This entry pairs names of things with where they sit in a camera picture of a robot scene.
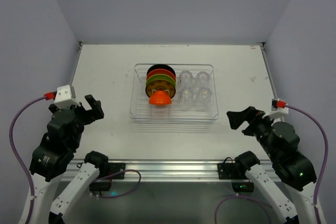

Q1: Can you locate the clear glass front right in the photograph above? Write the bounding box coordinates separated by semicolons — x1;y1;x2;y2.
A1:
196;87;212;108

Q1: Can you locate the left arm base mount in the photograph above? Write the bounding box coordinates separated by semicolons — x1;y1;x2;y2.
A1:
89;163;126;195

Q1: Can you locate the green plate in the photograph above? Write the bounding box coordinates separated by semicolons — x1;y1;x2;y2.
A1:
146;74;176;86

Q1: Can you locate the orange bowl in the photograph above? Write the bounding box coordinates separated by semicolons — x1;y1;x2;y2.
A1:
149;90;172;106

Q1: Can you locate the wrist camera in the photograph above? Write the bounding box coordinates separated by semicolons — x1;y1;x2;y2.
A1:
54;84;80;109
262;99;289;120

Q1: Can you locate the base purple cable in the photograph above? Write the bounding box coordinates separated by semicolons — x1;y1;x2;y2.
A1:
214;195;272;224
93;169;142;199

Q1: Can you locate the black plate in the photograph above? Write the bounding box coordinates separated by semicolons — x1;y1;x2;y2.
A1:
146;64;176;76

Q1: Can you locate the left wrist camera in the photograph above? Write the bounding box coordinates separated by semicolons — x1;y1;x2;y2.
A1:
54;84;80;109

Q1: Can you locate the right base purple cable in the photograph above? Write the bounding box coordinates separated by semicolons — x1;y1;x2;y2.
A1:
214;195;272;224

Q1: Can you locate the aluminium mounting rail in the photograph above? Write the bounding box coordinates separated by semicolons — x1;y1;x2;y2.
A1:
61;159;276;183

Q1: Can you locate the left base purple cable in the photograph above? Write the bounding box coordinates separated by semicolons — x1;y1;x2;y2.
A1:
93;169;142;199

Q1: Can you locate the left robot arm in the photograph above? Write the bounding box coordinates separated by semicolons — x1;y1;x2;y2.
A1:
19;95;108;223

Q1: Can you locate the orange plate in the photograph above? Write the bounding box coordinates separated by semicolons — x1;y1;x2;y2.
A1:
146;69;176;81

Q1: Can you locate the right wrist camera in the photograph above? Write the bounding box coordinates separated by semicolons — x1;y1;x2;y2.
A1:
262;99;289;120

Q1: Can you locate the clear glass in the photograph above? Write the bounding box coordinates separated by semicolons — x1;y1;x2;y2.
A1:
195;71;211;87
179;70;193;86
196;87;212;108
178;87;194;110

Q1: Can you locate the yellow patterned plate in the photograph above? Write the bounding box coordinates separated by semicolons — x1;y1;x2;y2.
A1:
145;80;176;98

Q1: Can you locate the clear glass front left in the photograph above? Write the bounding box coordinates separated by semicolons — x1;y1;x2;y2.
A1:
178;87;194;110

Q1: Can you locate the white wire dish rack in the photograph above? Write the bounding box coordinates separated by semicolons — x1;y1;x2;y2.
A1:
130;63;219;124

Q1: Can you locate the clear glass back right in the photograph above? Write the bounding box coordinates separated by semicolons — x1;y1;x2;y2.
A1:
195;71;211;87

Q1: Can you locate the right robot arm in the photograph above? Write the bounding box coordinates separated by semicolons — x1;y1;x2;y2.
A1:
226;100;326;223

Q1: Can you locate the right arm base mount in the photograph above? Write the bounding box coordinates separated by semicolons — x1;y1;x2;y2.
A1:
217;157;255;195

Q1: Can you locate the clear glass back left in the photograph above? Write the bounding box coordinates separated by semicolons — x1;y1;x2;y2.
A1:
179;70;193;86

